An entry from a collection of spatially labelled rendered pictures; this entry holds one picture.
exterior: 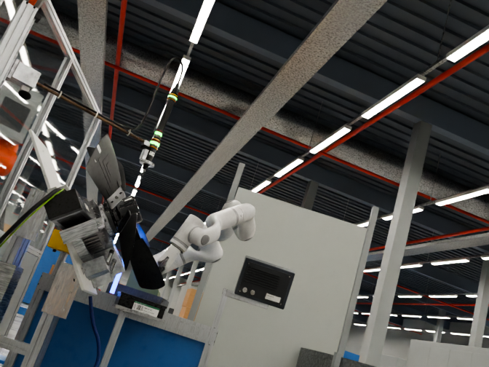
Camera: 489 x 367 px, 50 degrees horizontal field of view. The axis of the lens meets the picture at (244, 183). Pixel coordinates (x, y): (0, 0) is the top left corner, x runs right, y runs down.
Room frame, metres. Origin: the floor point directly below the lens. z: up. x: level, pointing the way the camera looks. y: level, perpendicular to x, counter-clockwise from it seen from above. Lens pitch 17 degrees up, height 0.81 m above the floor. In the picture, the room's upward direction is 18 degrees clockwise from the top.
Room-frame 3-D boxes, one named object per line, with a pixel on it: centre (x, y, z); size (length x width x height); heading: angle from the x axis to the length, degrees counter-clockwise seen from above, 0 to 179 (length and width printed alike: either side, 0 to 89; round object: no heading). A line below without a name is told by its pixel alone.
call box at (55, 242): (2.67, 0.74, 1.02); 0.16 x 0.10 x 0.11; 90
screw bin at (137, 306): (2.50, 0.28, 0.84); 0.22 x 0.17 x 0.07; 104
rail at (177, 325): (2.67, 0.35, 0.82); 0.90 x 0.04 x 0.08; 90
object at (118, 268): (2.36, 0.48, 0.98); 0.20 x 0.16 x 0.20; 90
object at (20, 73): (1.95, 0.97, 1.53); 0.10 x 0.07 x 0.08; 125
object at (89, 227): (1.96, 0.52, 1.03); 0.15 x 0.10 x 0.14; 90
